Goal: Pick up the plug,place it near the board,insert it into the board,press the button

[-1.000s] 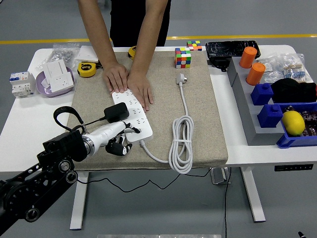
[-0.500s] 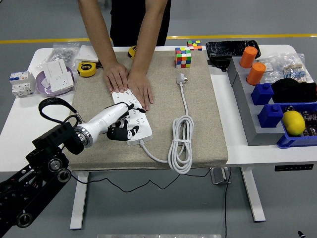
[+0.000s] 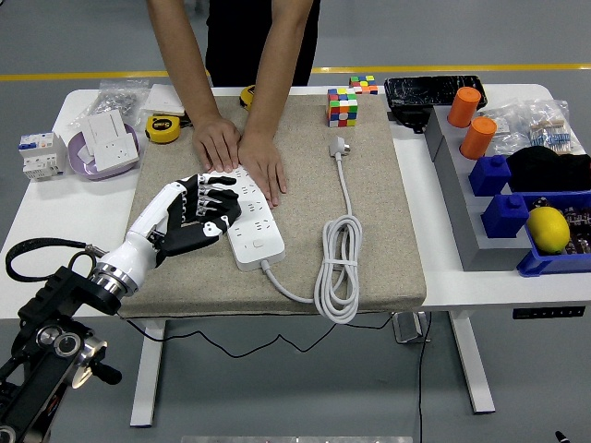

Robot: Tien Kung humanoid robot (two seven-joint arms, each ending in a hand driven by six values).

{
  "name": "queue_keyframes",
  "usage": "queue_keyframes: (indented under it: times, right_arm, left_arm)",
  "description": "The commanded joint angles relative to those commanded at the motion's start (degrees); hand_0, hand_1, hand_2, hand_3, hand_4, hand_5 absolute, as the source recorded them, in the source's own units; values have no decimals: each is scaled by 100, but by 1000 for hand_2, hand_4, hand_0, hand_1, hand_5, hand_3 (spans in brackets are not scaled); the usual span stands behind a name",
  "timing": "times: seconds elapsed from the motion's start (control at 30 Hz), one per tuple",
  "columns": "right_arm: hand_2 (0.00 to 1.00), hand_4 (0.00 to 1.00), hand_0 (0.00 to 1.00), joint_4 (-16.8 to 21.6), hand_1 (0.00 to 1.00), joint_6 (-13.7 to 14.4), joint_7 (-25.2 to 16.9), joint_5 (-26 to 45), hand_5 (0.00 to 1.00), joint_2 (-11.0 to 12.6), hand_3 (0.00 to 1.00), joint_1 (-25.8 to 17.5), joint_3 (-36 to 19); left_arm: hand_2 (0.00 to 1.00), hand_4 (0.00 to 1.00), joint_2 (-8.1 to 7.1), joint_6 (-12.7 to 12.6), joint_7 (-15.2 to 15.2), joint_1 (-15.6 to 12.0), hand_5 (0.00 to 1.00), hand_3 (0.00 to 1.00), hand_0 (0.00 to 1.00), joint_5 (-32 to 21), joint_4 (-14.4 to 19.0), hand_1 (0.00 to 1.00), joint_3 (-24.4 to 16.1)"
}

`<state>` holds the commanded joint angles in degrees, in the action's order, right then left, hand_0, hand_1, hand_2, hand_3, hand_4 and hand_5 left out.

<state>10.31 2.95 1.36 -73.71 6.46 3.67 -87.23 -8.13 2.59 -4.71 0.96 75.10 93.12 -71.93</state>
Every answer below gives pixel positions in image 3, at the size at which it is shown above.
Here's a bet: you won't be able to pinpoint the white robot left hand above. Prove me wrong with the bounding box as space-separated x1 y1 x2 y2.
96 173 239 291

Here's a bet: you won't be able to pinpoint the person's right hand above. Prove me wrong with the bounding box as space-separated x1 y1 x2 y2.
191 114 242 174

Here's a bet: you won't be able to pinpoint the person's left hand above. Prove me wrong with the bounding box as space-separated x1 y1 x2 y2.
237 131 287 208

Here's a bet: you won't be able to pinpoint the white power strip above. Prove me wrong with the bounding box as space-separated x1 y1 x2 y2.
208 166 286 272

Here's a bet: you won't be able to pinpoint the thin black adapter cord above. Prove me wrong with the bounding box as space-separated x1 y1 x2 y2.
117 313 403 360

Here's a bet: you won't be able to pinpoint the yellow tape measure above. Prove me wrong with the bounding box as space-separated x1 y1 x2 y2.
144 113 194 145
238 84 259 114

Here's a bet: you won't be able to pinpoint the purple bowl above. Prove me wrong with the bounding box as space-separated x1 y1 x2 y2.
66 122 140 182

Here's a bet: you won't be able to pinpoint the large colourful puzzle cube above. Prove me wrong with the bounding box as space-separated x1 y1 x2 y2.
326 87 359 128

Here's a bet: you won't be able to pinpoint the person's torso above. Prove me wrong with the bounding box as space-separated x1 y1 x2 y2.
205 0 321 89

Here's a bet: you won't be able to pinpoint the grey-brown fabric mat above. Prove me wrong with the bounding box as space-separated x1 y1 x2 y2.
111 94 428 319

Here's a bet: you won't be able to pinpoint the clear bag of screws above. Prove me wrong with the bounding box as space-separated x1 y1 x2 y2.
68 78 151 130

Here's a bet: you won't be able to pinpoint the white table leg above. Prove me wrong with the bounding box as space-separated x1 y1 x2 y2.
450 311 496 413
129 317 167 428

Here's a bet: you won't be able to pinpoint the small colourful puzzle cube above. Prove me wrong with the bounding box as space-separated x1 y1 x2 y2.
348 74 379 96

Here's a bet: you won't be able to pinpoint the white circuit breaker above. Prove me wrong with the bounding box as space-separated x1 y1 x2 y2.
17 131 68 184

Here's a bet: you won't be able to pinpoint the black table control panel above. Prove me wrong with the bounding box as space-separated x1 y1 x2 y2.
511 305 586 320

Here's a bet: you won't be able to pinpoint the blue plastic bin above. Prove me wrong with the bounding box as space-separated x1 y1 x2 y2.
515 189 591 278

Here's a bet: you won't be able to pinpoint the black wrapped plastic tray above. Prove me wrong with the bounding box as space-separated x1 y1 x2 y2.
383 74 489 114

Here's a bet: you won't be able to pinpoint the grey box under table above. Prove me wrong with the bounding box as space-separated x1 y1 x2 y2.
392 311 431 344

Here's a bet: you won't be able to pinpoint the grey stepped block stand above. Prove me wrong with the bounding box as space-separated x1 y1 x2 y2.
423 104 532 272

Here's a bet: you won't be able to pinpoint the orange cylinder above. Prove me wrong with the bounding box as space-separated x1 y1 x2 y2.
446 86 482 128
459 115 498 161

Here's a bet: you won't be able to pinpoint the yellow lemon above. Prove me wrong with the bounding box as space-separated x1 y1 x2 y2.
525 206 572 254

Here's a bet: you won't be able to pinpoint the dark circuit boards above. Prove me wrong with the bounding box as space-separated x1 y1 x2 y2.
530 196 591 256

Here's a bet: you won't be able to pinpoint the blue stepped block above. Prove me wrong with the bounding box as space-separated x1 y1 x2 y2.
468 154 513 198
480 193 531 240

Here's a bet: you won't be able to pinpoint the clear bag of small parts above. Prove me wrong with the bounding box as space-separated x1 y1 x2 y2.
482 103 532 156

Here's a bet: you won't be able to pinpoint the black cloth bundle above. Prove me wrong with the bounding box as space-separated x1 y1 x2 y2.
505 146 591 194

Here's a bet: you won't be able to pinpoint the clear bag of resistors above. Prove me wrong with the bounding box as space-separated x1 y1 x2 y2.
519 97 575 156

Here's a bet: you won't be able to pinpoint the white wall switch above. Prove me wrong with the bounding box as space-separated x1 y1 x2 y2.
139 84 186 116

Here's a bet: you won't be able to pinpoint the white power strip cable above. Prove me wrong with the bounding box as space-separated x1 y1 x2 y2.
261 135 363 324

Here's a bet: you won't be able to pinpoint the white wall socket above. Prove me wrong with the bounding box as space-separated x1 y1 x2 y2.
87 133 140 173

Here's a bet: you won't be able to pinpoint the white switch panel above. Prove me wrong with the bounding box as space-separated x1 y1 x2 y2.
86 108 128 145

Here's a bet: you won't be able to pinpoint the black hanging power cable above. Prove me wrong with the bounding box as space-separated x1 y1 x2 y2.
416 312 433 443

